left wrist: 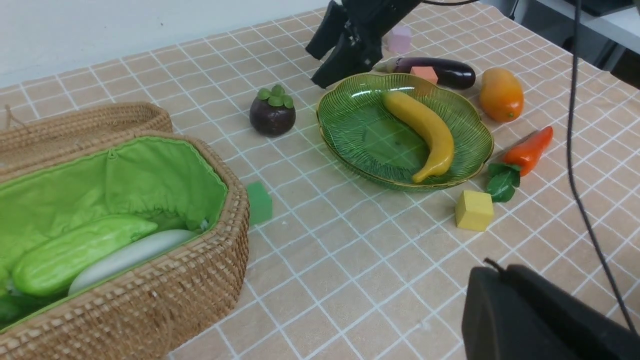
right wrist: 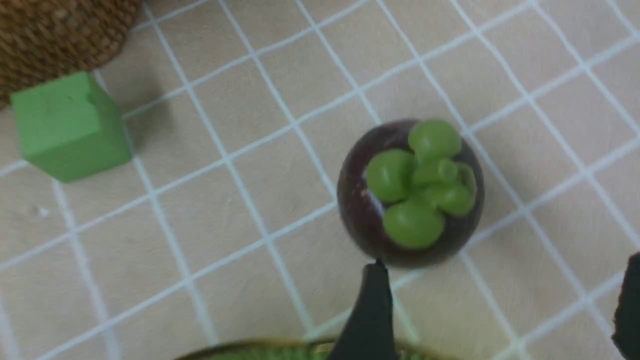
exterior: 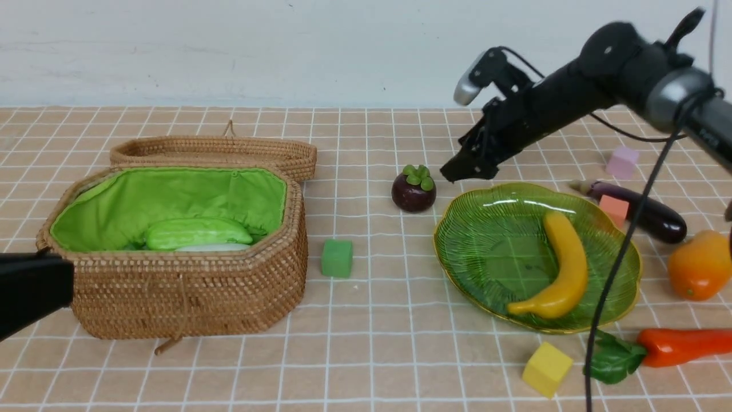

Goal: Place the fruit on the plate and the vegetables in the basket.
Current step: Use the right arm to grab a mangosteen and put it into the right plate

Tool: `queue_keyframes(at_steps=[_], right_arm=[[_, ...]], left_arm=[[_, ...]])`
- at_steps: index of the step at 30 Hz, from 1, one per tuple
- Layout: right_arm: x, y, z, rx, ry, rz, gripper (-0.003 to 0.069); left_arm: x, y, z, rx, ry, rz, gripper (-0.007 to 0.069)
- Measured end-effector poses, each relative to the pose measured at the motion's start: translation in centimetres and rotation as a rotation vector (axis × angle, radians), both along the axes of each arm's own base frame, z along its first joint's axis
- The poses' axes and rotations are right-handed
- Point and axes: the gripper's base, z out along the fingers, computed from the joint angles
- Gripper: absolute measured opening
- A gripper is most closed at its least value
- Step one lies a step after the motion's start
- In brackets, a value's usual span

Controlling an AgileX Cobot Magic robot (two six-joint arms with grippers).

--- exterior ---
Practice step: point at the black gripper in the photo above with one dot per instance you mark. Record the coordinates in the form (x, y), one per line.
(507, 127)

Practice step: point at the dark purple mangosteen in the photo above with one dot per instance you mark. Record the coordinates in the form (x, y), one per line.
(414, 190)

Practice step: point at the yellow banana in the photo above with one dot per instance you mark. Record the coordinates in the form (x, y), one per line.
(569, 287)

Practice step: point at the dark purple eggplant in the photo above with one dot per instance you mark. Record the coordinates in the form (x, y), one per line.
(657, 219)

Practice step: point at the orange mango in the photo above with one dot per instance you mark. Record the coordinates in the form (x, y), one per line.
(700, 268)

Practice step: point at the orange carrot with leaves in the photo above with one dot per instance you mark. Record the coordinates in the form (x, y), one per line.
(615, 359)

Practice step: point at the white radish with leaves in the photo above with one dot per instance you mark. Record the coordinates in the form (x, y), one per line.
(213, 247)

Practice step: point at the green bitter gourd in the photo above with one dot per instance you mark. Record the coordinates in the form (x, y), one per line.
(173, 234)

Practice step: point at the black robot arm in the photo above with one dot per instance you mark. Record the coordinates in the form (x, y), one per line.
(615, 66)

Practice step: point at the black second robot arm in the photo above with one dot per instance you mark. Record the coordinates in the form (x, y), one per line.
(33, 285)

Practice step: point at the green glass leaf plate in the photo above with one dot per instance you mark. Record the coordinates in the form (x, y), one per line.
(492, 246)

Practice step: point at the pink foam cube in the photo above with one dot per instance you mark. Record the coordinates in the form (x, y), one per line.
(622, 163)

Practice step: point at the salmon foam cube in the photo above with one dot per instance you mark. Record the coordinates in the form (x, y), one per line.
(616, 209)

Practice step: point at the green foam cube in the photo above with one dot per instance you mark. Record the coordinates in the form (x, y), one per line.
(337, 258)

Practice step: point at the yellow foam cube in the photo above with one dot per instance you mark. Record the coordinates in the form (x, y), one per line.
(546, 369)

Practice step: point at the woven wicker basket lid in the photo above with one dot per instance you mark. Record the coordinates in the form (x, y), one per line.
(296, 159)

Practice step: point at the woven wicker basket green lining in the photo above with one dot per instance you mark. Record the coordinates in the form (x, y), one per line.
(122, 293)

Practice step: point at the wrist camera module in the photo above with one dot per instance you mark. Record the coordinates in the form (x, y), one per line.
(492, 68)

